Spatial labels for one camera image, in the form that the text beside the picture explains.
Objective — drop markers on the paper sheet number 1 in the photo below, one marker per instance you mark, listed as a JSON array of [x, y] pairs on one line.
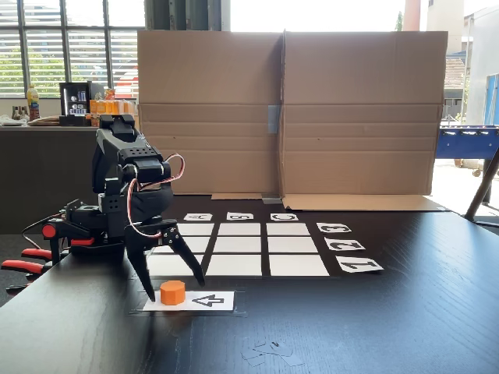
[[358, 265]]

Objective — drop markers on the black display fridge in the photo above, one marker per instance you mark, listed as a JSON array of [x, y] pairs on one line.
[[76, 103]]

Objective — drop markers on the paper sheet number 2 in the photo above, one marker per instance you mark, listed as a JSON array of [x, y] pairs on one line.
[[344, 245]]

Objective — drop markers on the grey metal table leg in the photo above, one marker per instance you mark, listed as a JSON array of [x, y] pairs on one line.
[[481, 187]]

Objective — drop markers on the blue foosball table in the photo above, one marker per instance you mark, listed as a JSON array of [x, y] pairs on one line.
[[468, 144]]

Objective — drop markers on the brown cardboard box large flap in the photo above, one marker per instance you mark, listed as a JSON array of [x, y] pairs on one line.
[[362, 117]]

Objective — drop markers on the brown cardboard box small flap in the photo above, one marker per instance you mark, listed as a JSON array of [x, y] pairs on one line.
[[210, 117]]

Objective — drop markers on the paper sheet letter A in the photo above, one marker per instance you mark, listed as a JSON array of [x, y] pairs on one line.
[[198, 217]]

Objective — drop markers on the orange juice cartons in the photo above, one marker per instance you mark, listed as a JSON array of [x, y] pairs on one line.
[[111, 107]]

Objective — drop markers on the red black clamp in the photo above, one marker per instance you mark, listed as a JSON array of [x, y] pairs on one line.
[[48, 231]]

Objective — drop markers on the clear tape scrap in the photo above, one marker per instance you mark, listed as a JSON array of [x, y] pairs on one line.
[[269, 352]]

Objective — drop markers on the small dark bottles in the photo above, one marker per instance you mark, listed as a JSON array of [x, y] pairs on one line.
[[20, 113]]

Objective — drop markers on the paper sheet number 3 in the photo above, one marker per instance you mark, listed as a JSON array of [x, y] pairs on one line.
[[332, 228]]

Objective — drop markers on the paper sheet letter B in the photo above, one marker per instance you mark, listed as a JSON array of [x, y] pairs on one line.
[[240, 216]]

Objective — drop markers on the yellow drink bottle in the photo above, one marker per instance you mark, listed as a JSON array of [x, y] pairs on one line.
[[33, 103]]

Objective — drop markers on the round orange token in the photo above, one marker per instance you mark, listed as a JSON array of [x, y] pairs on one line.
[[172, 293]]

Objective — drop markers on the white nine-square grid sheet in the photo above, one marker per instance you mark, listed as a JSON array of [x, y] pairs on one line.
[[241, 249]]

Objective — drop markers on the paper sheet letter C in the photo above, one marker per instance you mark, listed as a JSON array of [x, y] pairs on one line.
[[284, 217]]

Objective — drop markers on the grey duct tape strip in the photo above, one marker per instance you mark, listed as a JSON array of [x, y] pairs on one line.
[[271, 200], [274, 120]]

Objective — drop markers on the dark sideboard counter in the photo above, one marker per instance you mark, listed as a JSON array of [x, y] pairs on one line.
[[43, 175]]

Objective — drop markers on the white arrow paper sheet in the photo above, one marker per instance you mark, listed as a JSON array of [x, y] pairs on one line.
[[218, 300]]

